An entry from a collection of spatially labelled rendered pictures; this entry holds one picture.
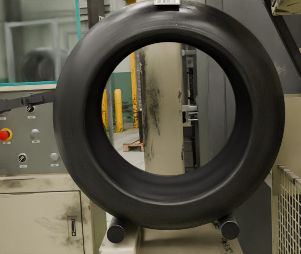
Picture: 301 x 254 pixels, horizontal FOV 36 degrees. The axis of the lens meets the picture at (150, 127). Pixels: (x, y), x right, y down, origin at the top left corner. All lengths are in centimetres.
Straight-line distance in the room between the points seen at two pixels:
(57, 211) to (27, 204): 12
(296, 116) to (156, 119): 43
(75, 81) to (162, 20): 25
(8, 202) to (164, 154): 75
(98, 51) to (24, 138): 92
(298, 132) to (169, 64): 44
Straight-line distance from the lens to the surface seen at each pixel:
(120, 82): 1153
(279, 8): 139
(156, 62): 146
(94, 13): 1151
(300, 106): 145
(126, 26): 109
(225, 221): 117
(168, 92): 146
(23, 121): 194
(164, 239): 140
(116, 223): 118
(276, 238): 158
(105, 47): 109
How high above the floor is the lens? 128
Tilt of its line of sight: 6 degrees down
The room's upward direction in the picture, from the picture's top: 3 degrees counter-clockwise
